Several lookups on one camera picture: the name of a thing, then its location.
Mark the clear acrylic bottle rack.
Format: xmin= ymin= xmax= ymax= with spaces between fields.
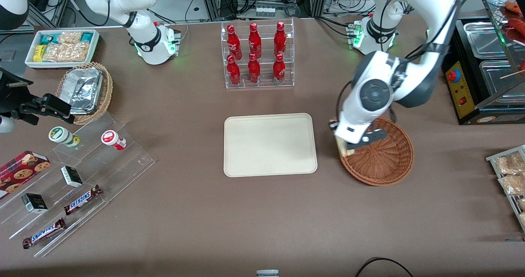
xmin=220 ymin=18 xmax=295 ymax=90

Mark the triangular sandwich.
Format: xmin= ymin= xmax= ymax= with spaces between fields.
xmin=335 ymin=137 xmax=356 ymax=158

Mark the light wicker basket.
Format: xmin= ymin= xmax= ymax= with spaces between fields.
xmin=55 ymin=62 xmax=114 ymax=125

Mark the aluminium foil container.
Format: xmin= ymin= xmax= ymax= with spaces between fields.
xmin=60 ymin=67 xmax=103 ymax=115

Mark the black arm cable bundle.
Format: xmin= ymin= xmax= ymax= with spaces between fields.
xmin=379 ymin=0 xmax=484 ymax=62

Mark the beige rectangular tray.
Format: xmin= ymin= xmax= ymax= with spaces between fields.
xmin=223 ymin=113 xmax=318 ymax=178

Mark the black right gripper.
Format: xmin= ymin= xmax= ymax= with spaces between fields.
xmin=0 ymin=67 xmax=75 ymax=126

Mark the clear bag of fried snacks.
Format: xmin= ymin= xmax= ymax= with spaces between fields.
xmin=494 ymin=151 xmax=525 ymax=176
xmin=498 ymin=173 xmax=525 ymax=196

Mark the clear bag of crackers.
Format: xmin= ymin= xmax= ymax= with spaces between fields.
xmin=42 ymin=42 xmax=91 ymax=63
xmin=57 ymin=31 xmax=83 ymax=45

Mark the brown Snickers bar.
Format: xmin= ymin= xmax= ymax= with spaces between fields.
xmin=64 ymin=185 xmax=103 ymax=216
xmin=22 ymin=217 xmax=66 ymax=250

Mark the round brown wicker basket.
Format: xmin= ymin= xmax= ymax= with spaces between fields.
xmin=338 ymin=116 xmax=414 ymax=187

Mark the small black box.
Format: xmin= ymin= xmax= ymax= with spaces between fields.
xmin=21 ymin=193 xmax=48 ymax=214
xmin=60 ymin=166 xmax=84 ymax=188

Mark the white rectangular snack bin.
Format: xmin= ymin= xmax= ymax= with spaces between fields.
xmin=25 ymin=29 xmax=101 ymax=69

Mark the red cola bottle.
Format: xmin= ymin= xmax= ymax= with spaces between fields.
xmin=273 ymin=21 xmax=287 ymax=57
xmin=226 ymin=24 xmax=243 ymax=60
xmin=247 ymin=53 xmax=261 ymax=84
xmin=226 ymin=55 xmax=242 ymax=86
xmin=248 ymin=23 xmax=263 ymax=60
xmin=272 ymin=53 xmax=286 ymax=84

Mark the red chocolate cookie box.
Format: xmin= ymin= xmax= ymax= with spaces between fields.
xmin=0 ymin=150 xmax=51 ymax=200

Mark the red lidded small bottle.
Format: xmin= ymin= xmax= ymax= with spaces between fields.
xmin=101 ymin=130 xmax=127 ymax=151

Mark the black cable loop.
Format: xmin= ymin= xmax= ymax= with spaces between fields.
xmin=354 ymin=257 xmax=415 ymax=277

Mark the green lidded small bottle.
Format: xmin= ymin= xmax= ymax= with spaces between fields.
xmin=48 ymin=126 xmax=80 ymax=148

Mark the grey wire rack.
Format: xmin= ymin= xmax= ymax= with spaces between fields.
xmin=486 ymin=144 xmax=525 ymax=233

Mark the black hot food display case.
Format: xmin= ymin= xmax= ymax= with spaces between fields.
xmin=442 ymin=0 xmax=525 ymax=126

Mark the steel food pan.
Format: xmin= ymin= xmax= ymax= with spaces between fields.
xmin=463 ymin=21 xmax=512 ymax=60
xmin=478 ymin=59 xmax=525 ymax=98

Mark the clear acrylic stepped shelf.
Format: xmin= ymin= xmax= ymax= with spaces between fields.
xmin=0 ymin=112 xmax=156 ymax=258

